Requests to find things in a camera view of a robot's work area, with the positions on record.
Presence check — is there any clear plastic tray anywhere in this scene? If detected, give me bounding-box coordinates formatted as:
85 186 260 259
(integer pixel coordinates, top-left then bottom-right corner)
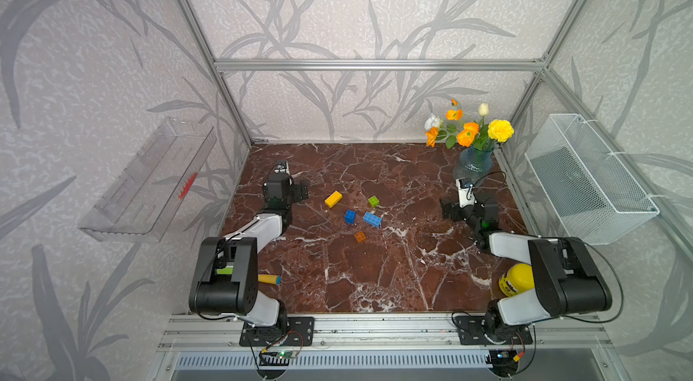
78 117 218 243

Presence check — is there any light blue long lego brick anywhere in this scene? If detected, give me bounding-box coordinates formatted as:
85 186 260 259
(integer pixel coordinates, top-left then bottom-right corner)
363 213 382 228

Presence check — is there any left circuit board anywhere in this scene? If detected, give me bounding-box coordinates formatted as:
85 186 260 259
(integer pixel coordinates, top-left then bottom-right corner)
258 350 301 367

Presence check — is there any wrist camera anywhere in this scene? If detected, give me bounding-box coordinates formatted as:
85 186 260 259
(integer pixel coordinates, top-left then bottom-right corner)
456 178 476 208
272 159 290 175

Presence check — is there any yellow bottle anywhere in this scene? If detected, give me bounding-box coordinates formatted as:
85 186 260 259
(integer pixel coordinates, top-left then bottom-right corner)
498 263 535 297

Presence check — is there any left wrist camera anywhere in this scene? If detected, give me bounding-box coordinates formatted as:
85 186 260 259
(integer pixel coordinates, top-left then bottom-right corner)
272 159 290 175

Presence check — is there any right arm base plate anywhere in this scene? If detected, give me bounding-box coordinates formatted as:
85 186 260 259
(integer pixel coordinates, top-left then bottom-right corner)
451 312 534 347

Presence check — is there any dark blue small lego brick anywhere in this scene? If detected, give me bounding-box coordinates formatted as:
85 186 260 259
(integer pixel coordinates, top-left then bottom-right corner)
344 210 357 225

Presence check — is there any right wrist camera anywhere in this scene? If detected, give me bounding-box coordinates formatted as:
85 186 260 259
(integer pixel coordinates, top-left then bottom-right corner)
456 178 476 208

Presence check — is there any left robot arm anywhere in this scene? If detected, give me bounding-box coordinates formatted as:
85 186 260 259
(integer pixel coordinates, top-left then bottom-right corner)
189 160 308 335

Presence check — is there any yellow long lego brick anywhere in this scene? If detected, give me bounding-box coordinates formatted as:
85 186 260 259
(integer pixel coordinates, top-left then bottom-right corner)
324 191 343 209

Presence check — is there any white wire basket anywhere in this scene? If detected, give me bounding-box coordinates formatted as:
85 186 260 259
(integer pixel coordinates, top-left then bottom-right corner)
525 113 660 246

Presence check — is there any aluminium front rail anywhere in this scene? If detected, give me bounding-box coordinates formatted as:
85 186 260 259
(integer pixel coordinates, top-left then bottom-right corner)
157 312 614 352

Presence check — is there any circuit board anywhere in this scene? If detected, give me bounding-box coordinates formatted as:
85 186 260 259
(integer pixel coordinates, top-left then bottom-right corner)
258 350 301 367
487 350 520 373

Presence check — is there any blue glass vase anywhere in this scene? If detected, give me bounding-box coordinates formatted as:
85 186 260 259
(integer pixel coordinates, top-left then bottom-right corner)
452 146 493 186

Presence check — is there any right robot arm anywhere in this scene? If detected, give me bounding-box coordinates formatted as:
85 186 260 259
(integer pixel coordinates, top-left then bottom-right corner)
440 200 613 344

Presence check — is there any right circuit board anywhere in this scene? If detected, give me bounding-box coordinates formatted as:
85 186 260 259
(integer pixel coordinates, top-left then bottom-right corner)
487 350 520 373

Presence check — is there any green small lego brick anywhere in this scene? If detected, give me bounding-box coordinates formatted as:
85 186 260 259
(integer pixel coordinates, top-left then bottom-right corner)
368 196 380 208

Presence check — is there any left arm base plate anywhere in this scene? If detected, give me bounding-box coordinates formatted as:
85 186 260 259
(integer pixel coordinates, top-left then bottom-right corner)
239 316 315 349

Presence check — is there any orange yellow flower bouquet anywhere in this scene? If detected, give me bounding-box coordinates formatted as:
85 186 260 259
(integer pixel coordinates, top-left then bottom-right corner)
424 99 514 152

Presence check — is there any red object in tray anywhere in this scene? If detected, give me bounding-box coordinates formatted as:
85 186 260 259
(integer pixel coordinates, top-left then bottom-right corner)
179 173 198 200

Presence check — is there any aluminium frame crossbar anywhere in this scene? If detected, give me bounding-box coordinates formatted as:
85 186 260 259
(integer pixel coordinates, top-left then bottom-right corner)
214 59 543 73

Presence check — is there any yellow blue marker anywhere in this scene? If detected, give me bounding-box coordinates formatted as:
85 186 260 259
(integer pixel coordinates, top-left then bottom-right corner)
257 274 283 285

